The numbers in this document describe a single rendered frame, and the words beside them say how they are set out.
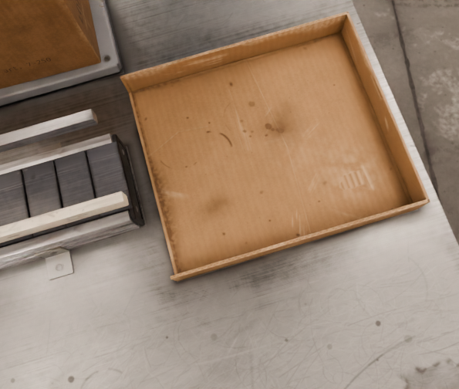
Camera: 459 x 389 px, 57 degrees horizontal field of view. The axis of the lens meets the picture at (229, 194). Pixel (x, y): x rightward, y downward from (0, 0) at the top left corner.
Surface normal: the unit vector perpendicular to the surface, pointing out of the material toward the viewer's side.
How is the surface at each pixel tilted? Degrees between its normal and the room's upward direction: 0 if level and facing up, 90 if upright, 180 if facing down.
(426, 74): 0
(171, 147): 0
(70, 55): 90
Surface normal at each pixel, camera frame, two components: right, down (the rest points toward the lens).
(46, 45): 0.26, 0.93
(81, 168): -0.05, -0.25
